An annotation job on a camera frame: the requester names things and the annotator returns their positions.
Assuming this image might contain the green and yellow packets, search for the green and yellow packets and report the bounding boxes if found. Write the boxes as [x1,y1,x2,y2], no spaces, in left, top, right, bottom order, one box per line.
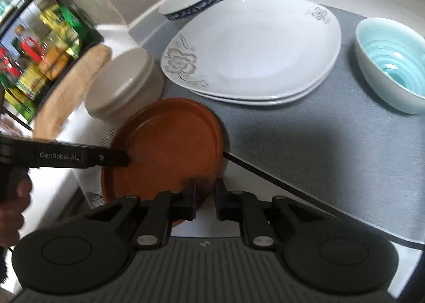
[39,4,84,58]

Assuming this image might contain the black metal rack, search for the black metal rack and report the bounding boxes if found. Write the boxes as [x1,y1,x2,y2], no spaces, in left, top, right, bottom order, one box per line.
[0,0,105,131]

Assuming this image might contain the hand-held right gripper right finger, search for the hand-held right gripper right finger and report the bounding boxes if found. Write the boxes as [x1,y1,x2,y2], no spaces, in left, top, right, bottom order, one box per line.
[215,178,333,248]

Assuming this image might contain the white floral square plate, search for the white floral square plate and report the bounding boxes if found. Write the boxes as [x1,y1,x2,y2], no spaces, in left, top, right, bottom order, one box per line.
[173,47,342,106]
[160,0,342,99]

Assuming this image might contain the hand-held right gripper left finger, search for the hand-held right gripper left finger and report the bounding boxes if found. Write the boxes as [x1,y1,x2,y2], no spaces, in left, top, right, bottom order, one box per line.
[98,177,197,248]

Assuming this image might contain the white printed cloth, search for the white printed cloth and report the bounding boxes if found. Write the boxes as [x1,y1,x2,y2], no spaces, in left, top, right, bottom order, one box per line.
[71,125,424,290]

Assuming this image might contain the person's left hand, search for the person's left hand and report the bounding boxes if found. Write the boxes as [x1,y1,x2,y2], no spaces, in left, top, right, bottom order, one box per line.
[0,177,34,248]

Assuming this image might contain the dark bottle with red cap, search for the dark bottle with red cap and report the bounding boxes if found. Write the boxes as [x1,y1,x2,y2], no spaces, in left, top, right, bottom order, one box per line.
[0,47,21,78]

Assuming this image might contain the bottle with yellow label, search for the bottle with yellow label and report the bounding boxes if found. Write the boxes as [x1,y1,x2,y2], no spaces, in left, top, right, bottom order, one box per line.
[16,66,49,102]

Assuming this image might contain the grey mat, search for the grey mat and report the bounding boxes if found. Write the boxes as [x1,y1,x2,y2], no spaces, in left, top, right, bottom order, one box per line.
[162,4,425,244]

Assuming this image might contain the brown round plate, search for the brown round plate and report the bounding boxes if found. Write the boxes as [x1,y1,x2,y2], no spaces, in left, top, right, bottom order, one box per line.
[101,98,224,227]

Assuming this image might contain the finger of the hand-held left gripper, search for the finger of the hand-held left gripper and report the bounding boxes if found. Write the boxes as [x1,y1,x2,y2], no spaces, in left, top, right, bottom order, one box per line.
[81,149,131,167]

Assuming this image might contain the cream ceramic bowl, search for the cream ceramic bowl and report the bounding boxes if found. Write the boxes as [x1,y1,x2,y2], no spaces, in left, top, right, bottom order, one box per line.
[84,47,165,124]

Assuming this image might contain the round wooden cutting board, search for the round wooden cutting board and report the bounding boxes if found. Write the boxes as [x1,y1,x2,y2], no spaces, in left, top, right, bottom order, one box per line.
[33,44,112,139]

